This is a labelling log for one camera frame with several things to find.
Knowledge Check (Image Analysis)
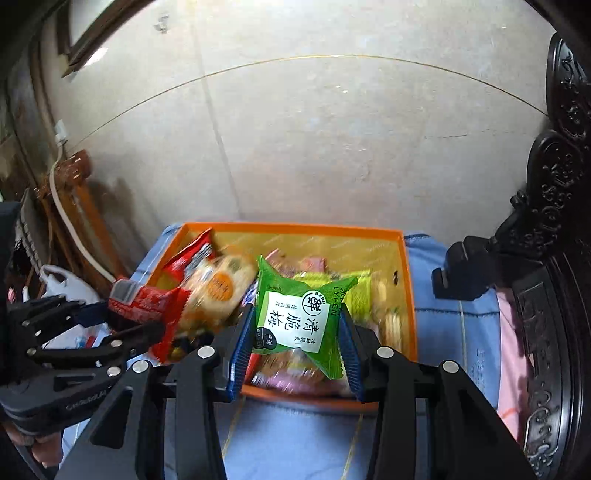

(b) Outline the red striped snack packet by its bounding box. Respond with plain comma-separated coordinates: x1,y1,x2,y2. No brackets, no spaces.
162,229,217,283

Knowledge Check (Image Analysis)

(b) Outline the pink cracker bag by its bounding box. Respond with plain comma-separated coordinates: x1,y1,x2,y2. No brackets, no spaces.
249,350,352,397

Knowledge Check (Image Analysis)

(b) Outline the person left hand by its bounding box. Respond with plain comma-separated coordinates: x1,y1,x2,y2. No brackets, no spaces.
2,421,63,467

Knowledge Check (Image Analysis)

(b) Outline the blue checked tablecloth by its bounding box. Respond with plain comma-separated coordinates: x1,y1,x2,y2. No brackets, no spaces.
62,224,505,480

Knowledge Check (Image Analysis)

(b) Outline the dark carved wooden furniture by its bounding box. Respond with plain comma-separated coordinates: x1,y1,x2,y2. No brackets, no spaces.
431,32,591,480

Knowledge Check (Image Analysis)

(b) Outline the orange round pastry packet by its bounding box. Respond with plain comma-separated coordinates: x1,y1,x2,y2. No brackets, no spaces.
177,254,257,334

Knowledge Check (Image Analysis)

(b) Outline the orange cardboard box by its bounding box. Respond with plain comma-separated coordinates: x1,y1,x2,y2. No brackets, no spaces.
144,221,420,413

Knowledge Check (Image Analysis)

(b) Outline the white wall socket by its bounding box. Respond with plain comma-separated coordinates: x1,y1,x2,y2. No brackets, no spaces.
54,119,68,146

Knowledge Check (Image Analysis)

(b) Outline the yellow-green seed packet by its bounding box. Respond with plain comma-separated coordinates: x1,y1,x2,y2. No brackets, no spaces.
294,270,373,324

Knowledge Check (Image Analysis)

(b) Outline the white plastic bag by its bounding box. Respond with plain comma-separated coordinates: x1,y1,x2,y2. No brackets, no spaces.
40,265,109,349

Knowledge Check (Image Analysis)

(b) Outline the green plum candy packet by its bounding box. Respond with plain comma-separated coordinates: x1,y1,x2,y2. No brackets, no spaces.
253,257,358,380

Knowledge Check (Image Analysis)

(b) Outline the Weidan soda cracker packet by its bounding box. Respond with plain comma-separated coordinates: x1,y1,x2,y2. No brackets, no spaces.
380,309,404,352

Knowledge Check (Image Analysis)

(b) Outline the red black snack packet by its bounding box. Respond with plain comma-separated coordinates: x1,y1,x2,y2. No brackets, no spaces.
107,278,190,363

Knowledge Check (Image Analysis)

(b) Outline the white power cable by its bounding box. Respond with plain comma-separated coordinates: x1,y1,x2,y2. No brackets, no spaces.
49,138,116,283

